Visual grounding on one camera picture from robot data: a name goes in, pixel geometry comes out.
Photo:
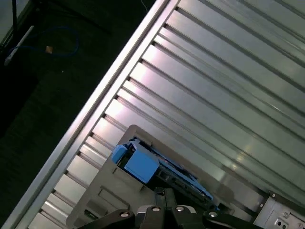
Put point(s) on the grey parts rack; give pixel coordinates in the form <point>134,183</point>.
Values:
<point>107,198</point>

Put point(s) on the hard disk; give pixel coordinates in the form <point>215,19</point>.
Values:
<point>140,164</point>

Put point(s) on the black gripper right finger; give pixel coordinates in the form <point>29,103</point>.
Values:
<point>183,219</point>

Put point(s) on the black PC case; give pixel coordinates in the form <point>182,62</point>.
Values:
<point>286,214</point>

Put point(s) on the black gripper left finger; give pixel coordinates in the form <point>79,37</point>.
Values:
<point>124,220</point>

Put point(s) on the white plastic strip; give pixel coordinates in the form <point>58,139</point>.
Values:
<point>21,43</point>

